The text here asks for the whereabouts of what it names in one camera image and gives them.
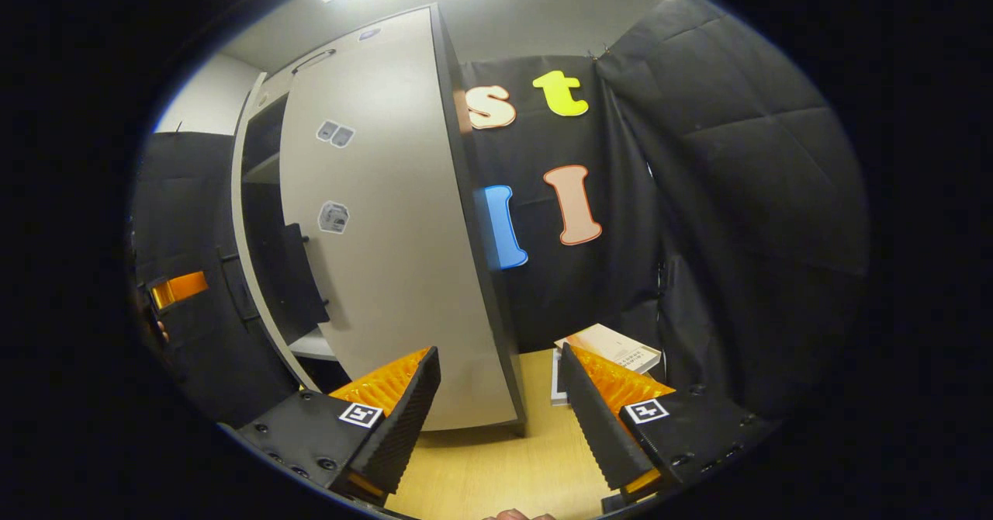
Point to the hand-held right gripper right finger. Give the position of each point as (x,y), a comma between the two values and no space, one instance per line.
(597,427)

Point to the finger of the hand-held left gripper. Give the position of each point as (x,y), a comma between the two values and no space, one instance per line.
(180,289)

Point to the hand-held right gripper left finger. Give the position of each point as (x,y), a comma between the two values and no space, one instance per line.
(407,419)

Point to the grey shoe cabinet door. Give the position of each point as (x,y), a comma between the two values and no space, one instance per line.
(236,194)
(396,256)

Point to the grey shoe cabinet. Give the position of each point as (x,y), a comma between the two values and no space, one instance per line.
(264,202)

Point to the beige book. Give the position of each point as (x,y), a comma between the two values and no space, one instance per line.
(613,343)

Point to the black backdrop cloth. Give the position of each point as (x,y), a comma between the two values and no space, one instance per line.
(535,147)

